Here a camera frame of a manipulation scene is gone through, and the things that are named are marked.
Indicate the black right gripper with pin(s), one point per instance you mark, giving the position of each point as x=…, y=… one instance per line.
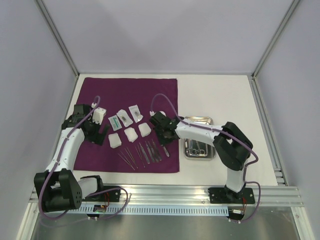
x=163, y=136

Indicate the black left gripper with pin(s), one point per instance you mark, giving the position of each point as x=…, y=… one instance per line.
x=97, y=138

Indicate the surgical scissors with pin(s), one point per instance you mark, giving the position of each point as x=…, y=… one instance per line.
x=192, y=149
x=199, y=150

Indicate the stainless steel tray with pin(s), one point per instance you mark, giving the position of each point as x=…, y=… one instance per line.
x=210, y=150

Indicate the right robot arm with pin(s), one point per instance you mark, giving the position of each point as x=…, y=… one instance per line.
x=231, y=145

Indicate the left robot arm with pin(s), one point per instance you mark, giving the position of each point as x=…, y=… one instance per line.
x=56, y=187

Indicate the left gauze pad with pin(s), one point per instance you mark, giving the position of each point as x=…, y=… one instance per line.
x=114, y=140

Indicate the gauze pad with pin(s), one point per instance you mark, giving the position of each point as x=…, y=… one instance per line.
x=144, y=129
x=114, y=140
x=131, y=134

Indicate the green white sachet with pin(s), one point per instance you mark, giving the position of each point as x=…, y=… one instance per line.
x=115, y=123

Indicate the right gauze pad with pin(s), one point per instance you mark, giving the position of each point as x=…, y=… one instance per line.
x=144, y=129

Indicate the middle blister packet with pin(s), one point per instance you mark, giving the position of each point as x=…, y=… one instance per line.
x=124, y=117

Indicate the blister packet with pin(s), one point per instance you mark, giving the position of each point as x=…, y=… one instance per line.
x=135, y=112
x=124, y=117

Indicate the middle gauze pad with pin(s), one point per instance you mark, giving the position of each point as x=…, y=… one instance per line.
x=131, y=134

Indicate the purple cloth mat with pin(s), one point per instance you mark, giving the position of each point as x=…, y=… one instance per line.
x=119, y=94

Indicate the right blister packet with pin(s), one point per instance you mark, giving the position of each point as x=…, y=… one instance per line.
x=135, y=112

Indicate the steel tweezers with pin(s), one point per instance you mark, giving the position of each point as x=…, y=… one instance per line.
x=131, y=157
x=126, y=160
x=139, y=155

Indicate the leftmost steel tweezers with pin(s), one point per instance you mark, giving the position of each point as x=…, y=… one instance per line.
x=126, y=160

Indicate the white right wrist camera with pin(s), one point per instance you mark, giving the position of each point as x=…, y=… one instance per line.
x=152, y=113

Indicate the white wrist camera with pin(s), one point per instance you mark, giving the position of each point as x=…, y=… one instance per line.
x=98, y=115
x=152, y=113

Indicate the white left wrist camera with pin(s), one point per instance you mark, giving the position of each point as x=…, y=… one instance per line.
x=98, y=115

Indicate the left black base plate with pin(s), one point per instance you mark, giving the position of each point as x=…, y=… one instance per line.
x=112, y=196

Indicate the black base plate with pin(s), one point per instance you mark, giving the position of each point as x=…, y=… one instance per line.
x=223, y=195
x=112, y=196

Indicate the slotted cable duct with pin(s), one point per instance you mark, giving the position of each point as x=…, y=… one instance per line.
x=158, y=210

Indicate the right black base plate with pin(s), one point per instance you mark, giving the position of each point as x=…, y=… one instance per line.
x=223, y=195

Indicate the front aluminium rail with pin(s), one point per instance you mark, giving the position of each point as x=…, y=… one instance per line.
x=198, y=195

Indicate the right aluminium side rail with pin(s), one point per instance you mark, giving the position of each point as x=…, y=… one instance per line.
x=272, y=146

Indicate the left aluminium frame post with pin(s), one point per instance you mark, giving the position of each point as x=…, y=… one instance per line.
x=57, y=36

